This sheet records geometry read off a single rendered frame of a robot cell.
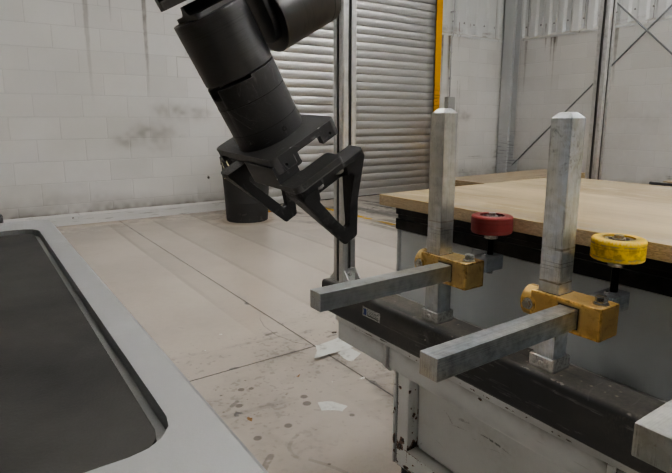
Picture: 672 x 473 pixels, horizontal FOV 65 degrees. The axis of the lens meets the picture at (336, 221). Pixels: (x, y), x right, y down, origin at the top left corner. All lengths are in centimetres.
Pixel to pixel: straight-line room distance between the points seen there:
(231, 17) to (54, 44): 586
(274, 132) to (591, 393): 64
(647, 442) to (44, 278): 46
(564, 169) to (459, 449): 90
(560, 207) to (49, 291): 76
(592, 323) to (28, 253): 75
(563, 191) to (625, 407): 31
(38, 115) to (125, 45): 115
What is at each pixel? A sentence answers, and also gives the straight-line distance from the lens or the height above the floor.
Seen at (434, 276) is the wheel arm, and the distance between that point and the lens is 98.
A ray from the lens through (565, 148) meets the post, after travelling 85.
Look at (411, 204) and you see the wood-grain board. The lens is 131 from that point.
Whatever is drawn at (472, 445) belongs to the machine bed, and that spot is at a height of 28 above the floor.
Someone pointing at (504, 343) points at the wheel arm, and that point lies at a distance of 74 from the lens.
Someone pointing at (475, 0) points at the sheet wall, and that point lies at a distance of 953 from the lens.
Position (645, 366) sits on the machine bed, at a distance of 110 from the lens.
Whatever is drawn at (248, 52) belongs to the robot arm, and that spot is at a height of 114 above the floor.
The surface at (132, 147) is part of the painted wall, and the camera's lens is 633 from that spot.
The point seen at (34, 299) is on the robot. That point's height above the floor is 104.
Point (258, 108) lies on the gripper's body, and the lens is 41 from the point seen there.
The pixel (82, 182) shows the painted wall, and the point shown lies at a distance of 625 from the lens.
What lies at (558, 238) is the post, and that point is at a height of 92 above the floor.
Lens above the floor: 109
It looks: 11 degrees down
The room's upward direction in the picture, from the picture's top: straight up
